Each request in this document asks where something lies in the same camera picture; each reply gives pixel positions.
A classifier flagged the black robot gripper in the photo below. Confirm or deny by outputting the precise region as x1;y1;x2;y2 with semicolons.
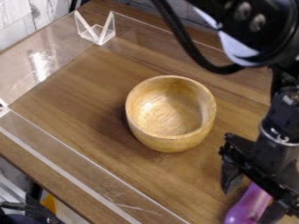
219;130;299;224

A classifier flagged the purple toy eggplant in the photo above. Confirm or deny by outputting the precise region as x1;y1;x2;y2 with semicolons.
224;183;272;224

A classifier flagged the brown wooden bowl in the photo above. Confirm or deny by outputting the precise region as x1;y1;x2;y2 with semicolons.
125;75;217;153

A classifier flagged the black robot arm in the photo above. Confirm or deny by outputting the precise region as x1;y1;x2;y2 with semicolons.
187;0;299;224

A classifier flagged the clear acrylic tray wall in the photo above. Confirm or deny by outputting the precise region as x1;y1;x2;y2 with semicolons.
0;14;271;224

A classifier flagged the black cable bottom left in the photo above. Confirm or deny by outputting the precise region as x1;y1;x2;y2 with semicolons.
0;201;59;224

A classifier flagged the clear acrylic corner bracket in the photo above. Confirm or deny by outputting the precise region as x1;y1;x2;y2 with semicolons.
73;10;116;46

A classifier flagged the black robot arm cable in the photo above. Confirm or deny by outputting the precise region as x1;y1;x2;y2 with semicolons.
149;0;247;75

